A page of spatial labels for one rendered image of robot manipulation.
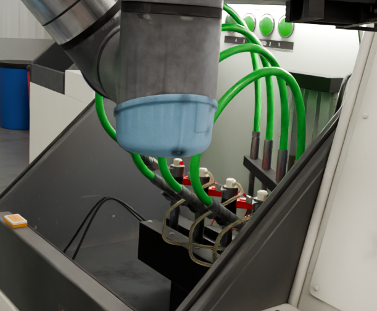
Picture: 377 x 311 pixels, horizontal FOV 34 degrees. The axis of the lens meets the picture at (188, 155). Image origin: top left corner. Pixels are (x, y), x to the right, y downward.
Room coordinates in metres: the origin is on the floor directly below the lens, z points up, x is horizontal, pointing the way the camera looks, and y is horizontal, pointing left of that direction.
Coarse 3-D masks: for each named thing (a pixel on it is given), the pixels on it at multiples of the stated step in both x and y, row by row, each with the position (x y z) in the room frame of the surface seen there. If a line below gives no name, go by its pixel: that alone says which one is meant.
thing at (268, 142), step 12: (228, 24) 1.10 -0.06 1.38; (252, 36) 1.13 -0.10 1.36; (264, 60) 1.15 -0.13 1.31; (264, 144) 1.18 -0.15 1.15; (132, 156) 0.99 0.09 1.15; (264, 156) 1.17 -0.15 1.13; (144, 168) 1.00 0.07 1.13; (264, 168) 1.17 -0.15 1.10; (156, 180) 1.01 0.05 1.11; (168, 192) 1.03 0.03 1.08; (180, 204) 1.05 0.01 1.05
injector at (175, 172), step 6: (180, 168) 1.13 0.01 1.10; (174, 174) 1.13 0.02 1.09; (180, 174) 1.14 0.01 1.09; (180, 180) 1.14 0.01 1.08; (162, 192) 1.12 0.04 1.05; (168, 198) 1.13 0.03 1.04; (174, 210) 1.14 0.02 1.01; (174, 216) 1.14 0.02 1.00; (174, 222) 1.14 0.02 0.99; (174, 228) 1.14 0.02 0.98
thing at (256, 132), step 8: (224, 8) 1.19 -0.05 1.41; (232, 8) 1.21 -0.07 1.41; (232, 16) 1.21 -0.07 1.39; (240, 16) 1.22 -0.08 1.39; (240, 24) 1.22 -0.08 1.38; (248, 40) 1.24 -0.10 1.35; (256, 56) 1.25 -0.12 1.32; (256, 64) 1.25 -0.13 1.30; (256, 80) 1.25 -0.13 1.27; (256, 88) 1.26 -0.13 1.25; (96, 96) 1.04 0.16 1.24; (256, 96) 1.26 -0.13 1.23; (96, 104) 1.04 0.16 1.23; (256, 104) 1.26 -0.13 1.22; (104, 112) 1.05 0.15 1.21; (256, 112) 1.26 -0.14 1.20; (104, 120) 1.04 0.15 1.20; (256, 120) 1.26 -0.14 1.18; (104, 128) 1.05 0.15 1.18; (112, 128) 1.06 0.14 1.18; (256, 128) 1.26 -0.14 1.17; (112, 136) 1.06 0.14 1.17; (256, 136) 1.26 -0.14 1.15
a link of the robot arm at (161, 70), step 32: (128, 32) 0.44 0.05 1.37; (160, 32) 0.42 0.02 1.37; (192, 32) 0.43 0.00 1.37; (128, 64) 0.43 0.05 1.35; (160, 64) 0.42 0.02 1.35; (192, 64) 0.43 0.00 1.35; (128, 96) 0.43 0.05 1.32; (160, 96) 0.42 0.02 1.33; (192, 96) 0.43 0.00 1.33; (128, 128) 0.43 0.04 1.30; (160, 128) 0.42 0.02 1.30; (192, 128) 0.43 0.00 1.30
